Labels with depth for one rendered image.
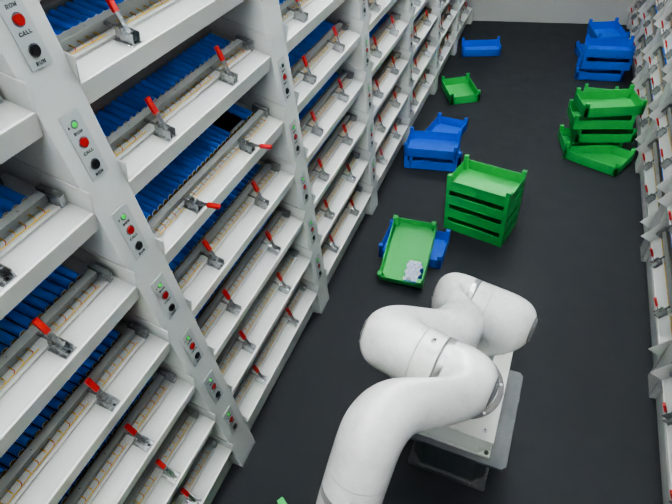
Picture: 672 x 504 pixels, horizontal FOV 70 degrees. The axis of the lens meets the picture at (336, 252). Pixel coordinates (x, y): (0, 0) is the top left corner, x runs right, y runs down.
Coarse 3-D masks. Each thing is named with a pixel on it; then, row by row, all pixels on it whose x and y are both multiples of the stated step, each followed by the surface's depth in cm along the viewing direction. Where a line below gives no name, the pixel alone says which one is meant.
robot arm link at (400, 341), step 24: (456, 288) 101; (384, 312) 78; (408, 312) 80; (432, 312) 83; (456, 312) 86; (480, 312) 94; (360, 336) 78; (384, 336) 74; (408, 336) 73; (432, 336) 73; (456, 336) 84; (480, 336) 89; (384, 360) 74; (408, 360) 72; (432, 360) 70
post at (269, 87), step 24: (264, 0) 123; (240, 24) 128; (264, 24) 126; (288, 72) 142; (264, 96) 142; (288, 120) 148; (288, 144) 151; (288, 192) 166; (312, 216) 180; (312, 264) 189
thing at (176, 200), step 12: (252, 120) 138; (264, 120) 142; (240, 132) 134; (228, 144) 130; (216, 156) 126; (204, 168) 122; (192, 180) 119; (180, 192) 116; (192, 192) 118; (168, 204) 112; (156, 216) 110; (156, 228) 110
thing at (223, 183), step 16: (256, 96) 142; (272, 112) 144; (256, 128) 140; (272, 128) 142; (240, 160) 130; (256, 160) 137; (192, 176) 123; (224, 176) 125; (240, 176) 130; (208, 192) 121; (224, 192) 124; (208, 208) 119; (176, 224) 112; (192, 224) 113; (160, 240) 102; (176, 240) 109
